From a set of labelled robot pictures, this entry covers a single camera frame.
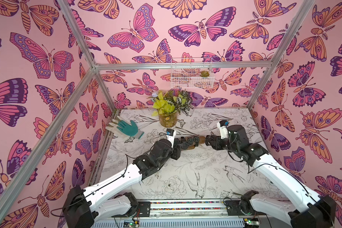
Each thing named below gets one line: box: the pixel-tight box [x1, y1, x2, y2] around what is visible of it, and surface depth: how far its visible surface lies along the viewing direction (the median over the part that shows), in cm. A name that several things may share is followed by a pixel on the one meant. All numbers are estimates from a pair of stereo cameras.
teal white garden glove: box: [105, 115, 145, 140], surface depth 109 cm
